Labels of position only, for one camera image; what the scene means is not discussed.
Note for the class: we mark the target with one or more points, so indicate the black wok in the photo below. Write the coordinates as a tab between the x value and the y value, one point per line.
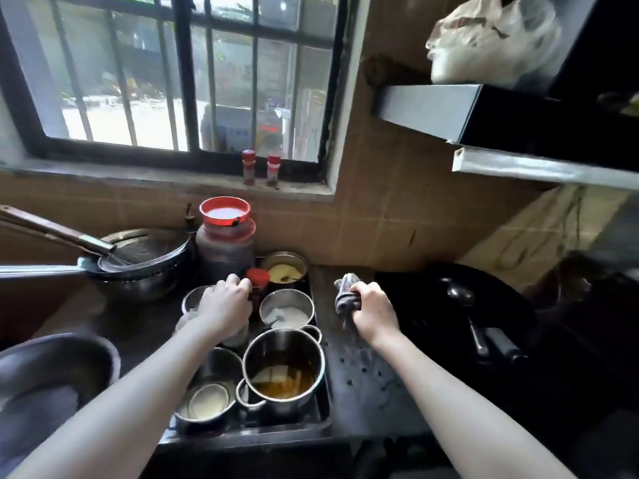
429	314

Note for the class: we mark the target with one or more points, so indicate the dark jar with red lid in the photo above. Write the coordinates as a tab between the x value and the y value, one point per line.
224	239

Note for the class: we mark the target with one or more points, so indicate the dark grey rag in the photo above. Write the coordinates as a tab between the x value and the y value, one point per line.
345	299

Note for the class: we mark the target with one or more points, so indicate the steel ladle with round scoop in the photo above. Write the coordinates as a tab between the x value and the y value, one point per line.
469	314

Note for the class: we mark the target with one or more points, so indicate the person's left forearm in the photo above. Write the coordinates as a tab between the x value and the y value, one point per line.
125	414

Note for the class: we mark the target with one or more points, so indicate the dark steel countertop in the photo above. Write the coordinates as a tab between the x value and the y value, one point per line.
349	409

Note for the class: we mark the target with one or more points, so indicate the steel tray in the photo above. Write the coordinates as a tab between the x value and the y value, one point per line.
279	431

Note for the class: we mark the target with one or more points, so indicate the spice bottle with red cap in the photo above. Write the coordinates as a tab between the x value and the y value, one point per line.
273	169
248	167

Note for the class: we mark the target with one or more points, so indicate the wide steel seasoning bowl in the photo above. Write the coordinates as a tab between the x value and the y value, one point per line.
219	366

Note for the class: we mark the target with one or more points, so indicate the barred window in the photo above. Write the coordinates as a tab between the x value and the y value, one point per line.
184	74

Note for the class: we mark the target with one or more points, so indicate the white plastic bag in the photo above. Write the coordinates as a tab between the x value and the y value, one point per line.
494	39

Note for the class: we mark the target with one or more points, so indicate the person's right hand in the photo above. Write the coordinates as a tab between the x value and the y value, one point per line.
377	316

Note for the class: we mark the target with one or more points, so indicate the person's right forearm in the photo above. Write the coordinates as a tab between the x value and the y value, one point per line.
464	419

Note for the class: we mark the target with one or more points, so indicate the long steel ladle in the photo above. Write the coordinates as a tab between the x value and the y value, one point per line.
40	272

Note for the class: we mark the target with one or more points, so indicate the small dark bottle red cap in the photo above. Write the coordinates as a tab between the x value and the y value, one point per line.
258	281

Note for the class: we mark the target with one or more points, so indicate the grey steel basin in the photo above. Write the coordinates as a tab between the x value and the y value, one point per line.
50	374

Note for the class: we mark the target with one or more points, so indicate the steel cup with white powder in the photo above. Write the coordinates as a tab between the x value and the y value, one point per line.
287	311

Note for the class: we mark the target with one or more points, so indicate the steel bowl with yellow powder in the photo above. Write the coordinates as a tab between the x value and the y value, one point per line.
284	271

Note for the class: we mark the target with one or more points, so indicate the steel pot with oil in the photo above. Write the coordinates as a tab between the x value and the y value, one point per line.
282	374

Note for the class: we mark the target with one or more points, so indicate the small steel dish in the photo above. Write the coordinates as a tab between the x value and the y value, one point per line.
207	401

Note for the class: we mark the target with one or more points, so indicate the small steel cup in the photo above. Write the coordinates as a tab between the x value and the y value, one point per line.
191	299

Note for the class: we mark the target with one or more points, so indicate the large steel bowl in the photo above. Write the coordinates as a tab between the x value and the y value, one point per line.
145	286

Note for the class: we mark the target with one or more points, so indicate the person's left hand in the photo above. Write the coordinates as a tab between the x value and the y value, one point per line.
227	306

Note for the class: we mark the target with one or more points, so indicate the black range hood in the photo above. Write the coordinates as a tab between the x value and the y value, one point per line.
524	114

